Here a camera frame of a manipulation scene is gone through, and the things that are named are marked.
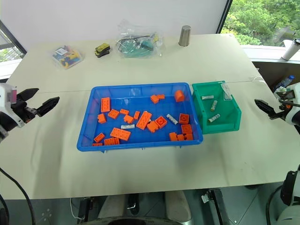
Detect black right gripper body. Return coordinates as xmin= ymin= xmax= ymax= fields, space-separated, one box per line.
xmin=269 ymin=104 xmax=292 ymax=120

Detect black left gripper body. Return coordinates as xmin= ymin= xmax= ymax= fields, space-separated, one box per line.
xmin=10 ymin=100 xmax=39 ymax=124

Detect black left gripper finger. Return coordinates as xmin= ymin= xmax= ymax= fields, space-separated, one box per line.
xmin=35 ymin=96 xmax=60 ymax=117
xmin=16 ymin=88 xmax=40 ymax=104

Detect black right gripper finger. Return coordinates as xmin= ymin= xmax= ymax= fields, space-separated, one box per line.
xmin=254 ymin=98 xmax=275 ymax=116

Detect clear box with coloured pieces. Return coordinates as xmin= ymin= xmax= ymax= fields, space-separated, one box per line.
xmin=52 ymin=45 xmax=86 ymax=70

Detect clear plastic wrapper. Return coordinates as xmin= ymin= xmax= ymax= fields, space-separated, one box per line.
xmin=248 ymin=75 xmax=266 ymax=83

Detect plastic water bottle blue cap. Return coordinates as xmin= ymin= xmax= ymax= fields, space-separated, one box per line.
xmin=273 ymin=75 xmax=296 ymax=92

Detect white paper label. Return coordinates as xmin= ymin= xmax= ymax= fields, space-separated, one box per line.
xmin=221 ymin=82 xmax=233 ymax=102

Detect white thermos bottle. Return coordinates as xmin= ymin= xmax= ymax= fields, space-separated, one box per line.
xmin=280 ymin=38 xmax=300 ymax=60

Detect green plastic bin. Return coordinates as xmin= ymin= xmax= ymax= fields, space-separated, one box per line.
xmin=192 ymin=81 xmax=242 ymax=135

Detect yellow and black clip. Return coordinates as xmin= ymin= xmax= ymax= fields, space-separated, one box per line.
xmin=94 ymin=43 xmax=113 ymax=58

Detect blue plastic tray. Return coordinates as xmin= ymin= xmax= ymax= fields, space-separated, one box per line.
xmin=76 ymin=82 xmax=204 ymax=153

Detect steel cup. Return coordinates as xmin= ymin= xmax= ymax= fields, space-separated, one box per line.
xmin=178 ymin=25 xmax=192 ymax=47

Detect metal clamp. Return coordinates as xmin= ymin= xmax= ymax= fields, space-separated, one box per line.
xmin=201 ymin=191 xmax=212 ymax=204

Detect black table leg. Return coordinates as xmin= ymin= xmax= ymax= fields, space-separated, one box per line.
xmin=211 ymin=188 xmax=228 ymax=225

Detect black window frame bar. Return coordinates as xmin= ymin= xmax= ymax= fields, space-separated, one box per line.
xmin=0 ymin=19 xmax=28 ymax=63
xmin=215 ymin=0 xmax=233 ymax=35

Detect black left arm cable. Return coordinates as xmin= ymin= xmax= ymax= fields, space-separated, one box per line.
xmin=0 ymin=166 xmax=36 ymax=225

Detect thin white cable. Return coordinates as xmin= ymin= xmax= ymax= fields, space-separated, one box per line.
xmin=70 ymin=198 xmax=83 ymax=221

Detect clear bag with cables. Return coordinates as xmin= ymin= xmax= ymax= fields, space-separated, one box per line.
xmin=115 ymin=19 xmax=165 ymax=59

